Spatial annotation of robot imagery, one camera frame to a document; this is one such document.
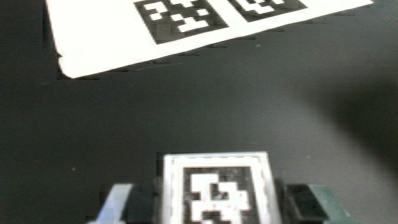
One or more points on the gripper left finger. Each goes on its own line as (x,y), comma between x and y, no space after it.
(128,206)

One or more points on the small white tag cube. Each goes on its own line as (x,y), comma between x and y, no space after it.
(217,189)

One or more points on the white tag sheet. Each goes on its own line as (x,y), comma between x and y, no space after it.
(117,32)

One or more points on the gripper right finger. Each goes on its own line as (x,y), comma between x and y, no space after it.
(311,206)

